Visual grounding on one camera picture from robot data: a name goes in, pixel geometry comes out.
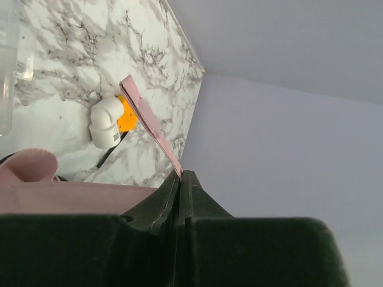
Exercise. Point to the white orange small device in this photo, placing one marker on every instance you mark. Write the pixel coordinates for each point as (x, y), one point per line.
(110, 121)

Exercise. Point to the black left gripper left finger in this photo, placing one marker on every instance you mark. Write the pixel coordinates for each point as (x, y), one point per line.
(130, 247)

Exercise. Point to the pink folding umbrella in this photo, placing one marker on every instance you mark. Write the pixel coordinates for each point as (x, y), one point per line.
(29, 184)

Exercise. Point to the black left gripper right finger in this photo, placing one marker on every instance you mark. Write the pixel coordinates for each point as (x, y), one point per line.
(218, 249)

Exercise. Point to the clear plastic organizer box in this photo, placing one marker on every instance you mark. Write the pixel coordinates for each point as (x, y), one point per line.
(18, 44)

